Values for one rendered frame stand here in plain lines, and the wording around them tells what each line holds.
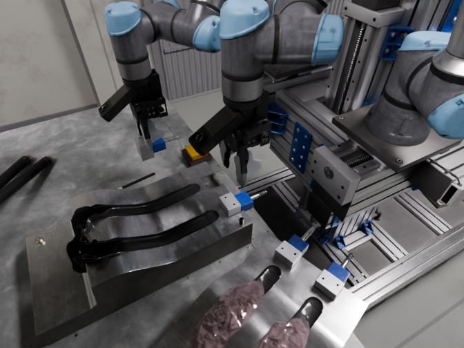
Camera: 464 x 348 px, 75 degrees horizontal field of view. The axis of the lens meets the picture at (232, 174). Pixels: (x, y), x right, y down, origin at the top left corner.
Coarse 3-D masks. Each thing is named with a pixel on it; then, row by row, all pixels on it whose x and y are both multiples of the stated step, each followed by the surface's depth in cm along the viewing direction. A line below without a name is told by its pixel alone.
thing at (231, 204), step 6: (264, 192) 81; (222, 198) 77; (228, 198) 77; (234, 198) 77; (240, 198) 78; (246, 198) 78; (252, 198) 80; (222, 204) 76; (228, 204) 75; (234, 204) 76; (240, 204) 75; (246, 204) 77; (252, 204) 78; (228, 210) 74; (234, 210) 75; (240, 210) 77; (246, 210) 79; (228, 216) 76
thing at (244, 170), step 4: (240, 144) 60; (240, 148) 59; (244, 148) 60; (240, 152) 60; (244, 152) 60; (248, 152) 60; (240, 156) 61; (244, 156) 60; (248, 156) 61; (240, 160) 61; (244, 160) 61; (248, 160) 61; (240, 164) 62; (244, 164) 61; (240, 168) 63; (244, 168) 62; (244, 172) 64
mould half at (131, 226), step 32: (96, 192) 76; (128, 192) 81; (160, 192) 83; (224, 192) 82; (64, 224) 78; (96, 224) 69; (128, 224) 72; (160, 224) 75; (224, 224) 74; (32, 256) 71; (64, 256) 71; (128, 256) 64; (160, 256) 68; (192, 256) 70; (32, 288) 66; (64, 288) 66; (96, 288) 59; (128, 288) 65; (160, 288) 72; (64, 320) 61; (96, 320) 66
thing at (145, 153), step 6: (138, 138) 88; (162, 138) 90; (168, 138) 91; (174, 138) 92; (138, 144) 86; (144, 144) 86; (156, 144) 88; (162, 144) 89; (138, 150) 89; (144, 150) 86; (156, 150) 89; (162, 150) 90; (144, 156) 88; (150, 156) 89
